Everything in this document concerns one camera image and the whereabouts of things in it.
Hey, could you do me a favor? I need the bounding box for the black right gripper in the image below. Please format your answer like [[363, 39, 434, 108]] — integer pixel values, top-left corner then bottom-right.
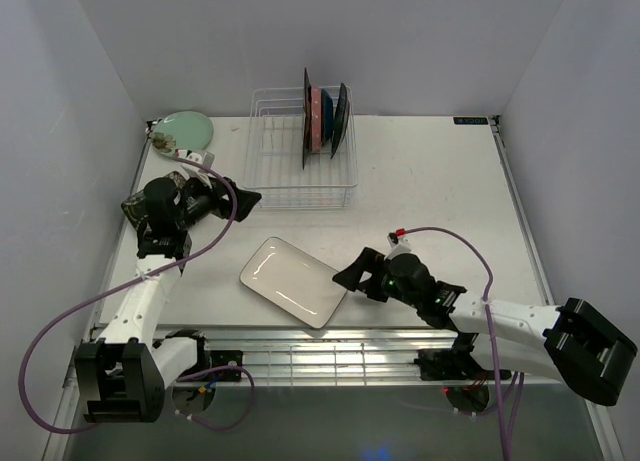
[[332, 247, 420, 309]]

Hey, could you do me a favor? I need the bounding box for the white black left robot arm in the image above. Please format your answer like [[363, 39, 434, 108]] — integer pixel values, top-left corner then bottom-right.
[[74, 172, 262, 423]]

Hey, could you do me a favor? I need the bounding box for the mint green round plate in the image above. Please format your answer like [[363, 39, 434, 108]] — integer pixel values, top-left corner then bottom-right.
[[148, 111, 214, 157]]

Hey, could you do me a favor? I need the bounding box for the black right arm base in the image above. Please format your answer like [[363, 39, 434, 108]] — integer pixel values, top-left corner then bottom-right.
[[414, 349, 494, 381]]

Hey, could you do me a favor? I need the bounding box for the black floral square plate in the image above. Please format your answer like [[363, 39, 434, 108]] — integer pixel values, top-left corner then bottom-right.
[[121, 171, 186, 231]]

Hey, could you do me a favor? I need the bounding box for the teal leaf-shaped plate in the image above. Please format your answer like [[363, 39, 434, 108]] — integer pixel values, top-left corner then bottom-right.
[[331, 83, 350, 157]]

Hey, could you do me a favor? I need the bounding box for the white wire dish rack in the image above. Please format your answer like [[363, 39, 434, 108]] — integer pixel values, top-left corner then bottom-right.
[[242, 87, 358, 210]]

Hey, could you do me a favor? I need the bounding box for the aluminium rail frame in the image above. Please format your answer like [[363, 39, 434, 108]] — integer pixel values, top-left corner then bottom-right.
[[154, 327, 473, 387]]

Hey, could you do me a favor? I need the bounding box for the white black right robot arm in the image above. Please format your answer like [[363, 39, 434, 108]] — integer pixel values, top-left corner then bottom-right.
[[332, 248, 638, 406]]

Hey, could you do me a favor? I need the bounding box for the dark blue leaf plate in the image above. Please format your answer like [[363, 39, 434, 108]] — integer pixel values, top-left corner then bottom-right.
[[321, 89, 334, 144]]

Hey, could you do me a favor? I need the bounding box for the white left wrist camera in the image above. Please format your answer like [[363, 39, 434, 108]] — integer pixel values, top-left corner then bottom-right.
[[173, 149, 215, 188]]

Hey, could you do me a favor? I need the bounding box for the black logo label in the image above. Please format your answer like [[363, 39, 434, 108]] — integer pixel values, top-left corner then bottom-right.
[[453, 116, 489, 126]]

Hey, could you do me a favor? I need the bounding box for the white rectangular plate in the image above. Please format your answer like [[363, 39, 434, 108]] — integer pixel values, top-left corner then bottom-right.
[[239, 237, 346, 329]]

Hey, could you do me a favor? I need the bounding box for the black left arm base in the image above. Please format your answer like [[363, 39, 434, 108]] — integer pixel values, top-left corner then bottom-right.
[[202, 350, 244, 383]]

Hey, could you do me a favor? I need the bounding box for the cream floral square plate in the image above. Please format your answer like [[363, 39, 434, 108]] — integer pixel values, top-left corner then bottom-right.
[[302, 68, 311, 168]]

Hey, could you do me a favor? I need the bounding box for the pink polka dot plate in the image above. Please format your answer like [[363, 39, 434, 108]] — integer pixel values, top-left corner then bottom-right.
[[310, 86, 323, 154]]

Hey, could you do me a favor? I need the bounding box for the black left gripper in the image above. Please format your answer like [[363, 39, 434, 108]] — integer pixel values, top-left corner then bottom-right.
[[175, 172, 261, 231]]

